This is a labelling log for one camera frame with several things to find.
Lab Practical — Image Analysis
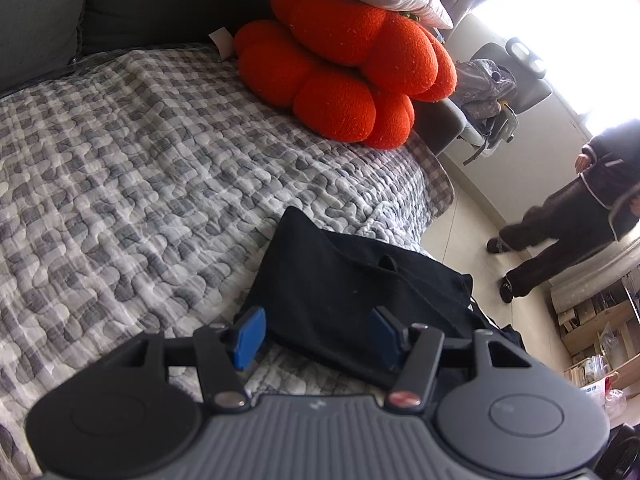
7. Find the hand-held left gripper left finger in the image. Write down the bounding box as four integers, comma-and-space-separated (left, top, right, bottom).
96, 305, 268, 410

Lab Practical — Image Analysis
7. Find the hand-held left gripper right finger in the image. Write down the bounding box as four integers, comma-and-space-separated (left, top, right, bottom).
369, 305, 533, 410

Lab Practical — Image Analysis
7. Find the black garment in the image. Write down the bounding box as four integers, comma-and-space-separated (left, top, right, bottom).
233, 205, 527, 392

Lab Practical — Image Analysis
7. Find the grey checked quilt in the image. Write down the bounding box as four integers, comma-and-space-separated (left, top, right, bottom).
0, 41, 457, 480

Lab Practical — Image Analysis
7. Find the wooden shelf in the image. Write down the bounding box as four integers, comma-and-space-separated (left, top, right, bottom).
549, 259, 640, 402

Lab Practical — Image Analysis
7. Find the grey jacket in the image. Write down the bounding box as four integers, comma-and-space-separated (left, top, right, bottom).
454, 57, 517, 122

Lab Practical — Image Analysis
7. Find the white office chair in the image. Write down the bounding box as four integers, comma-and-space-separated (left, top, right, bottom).
456, 36, 554, 167

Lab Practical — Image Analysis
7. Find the grey sofa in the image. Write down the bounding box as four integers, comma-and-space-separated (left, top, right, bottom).
0, 0, 469, 157

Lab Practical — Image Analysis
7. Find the wide window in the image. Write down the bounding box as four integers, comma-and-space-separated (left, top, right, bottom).
469, 0, 640, 137

